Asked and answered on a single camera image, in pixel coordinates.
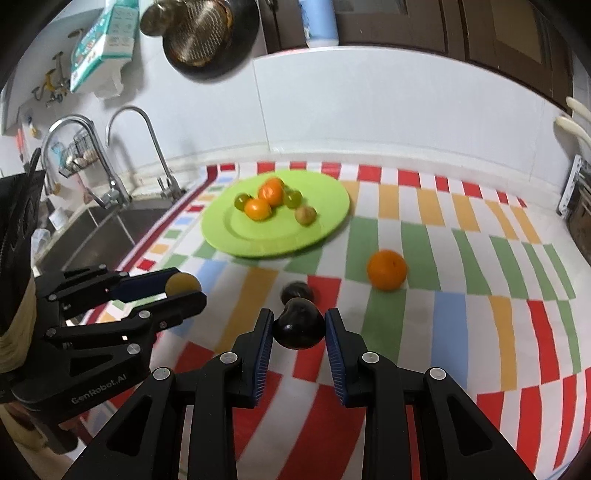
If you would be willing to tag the green tomato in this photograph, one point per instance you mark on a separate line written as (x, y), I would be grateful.
(241, 202)
(292, 199)

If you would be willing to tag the striped colourful table cloth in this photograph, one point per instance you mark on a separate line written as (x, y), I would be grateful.
(415, 332)

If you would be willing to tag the tall arched steel faucet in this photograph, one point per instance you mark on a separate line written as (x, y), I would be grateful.
(113, 184)

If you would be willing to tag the small yellowish round fruit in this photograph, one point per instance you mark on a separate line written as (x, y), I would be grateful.
(305, 215)
(183, 283)

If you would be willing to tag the dark wooden cabinet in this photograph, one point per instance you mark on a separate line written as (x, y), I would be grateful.
(461, 41)

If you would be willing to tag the green plate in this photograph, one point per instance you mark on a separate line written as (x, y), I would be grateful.
(277, 240)

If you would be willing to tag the small white cup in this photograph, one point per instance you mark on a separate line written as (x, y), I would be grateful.
(57, 218)

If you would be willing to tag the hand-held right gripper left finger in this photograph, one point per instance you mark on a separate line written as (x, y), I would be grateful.
(261, 360)

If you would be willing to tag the steel double sink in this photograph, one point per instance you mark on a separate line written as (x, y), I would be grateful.
(106, 235)

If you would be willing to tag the slim steel faucet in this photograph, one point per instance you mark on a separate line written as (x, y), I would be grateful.
(168, 180)

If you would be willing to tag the metal dish rack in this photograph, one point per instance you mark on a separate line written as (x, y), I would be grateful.
(572, 194)

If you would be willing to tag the paper towel pack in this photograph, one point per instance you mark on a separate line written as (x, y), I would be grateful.
(104, 46)

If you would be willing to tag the dark plum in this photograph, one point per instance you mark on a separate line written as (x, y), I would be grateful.
(298, 290)
(298, 327)

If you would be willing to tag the black frying pan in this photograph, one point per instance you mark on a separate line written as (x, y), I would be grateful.
(217, 41)

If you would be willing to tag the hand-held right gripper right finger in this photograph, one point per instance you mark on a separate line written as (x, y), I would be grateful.
(337, 360)

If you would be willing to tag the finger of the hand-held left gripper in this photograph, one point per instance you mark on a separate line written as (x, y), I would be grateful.
(175, 307)
(138, 282)

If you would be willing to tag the brass wall hook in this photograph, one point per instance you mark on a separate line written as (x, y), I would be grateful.
(58, 76)
(42, 87)

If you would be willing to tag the orange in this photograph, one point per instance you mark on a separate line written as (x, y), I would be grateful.
(387, 270)
(257, 209)
(271, 191)

